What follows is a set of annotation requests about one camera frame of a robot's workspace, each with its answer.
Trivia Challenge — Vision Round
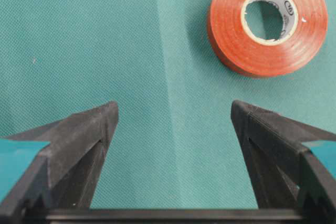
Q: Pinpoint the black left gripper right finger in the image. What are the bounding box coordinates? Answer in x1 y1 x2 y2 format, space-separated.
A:
230 100 335 223

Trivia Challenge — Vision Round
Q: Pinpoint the red tape roll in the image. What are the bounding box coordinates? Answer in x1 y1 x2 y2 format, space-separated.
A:
207 0 328 78

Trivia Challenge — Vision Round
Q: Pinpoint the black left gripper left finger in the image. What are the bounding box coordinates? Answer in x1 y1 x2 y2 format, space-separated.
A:
1 101 119 223

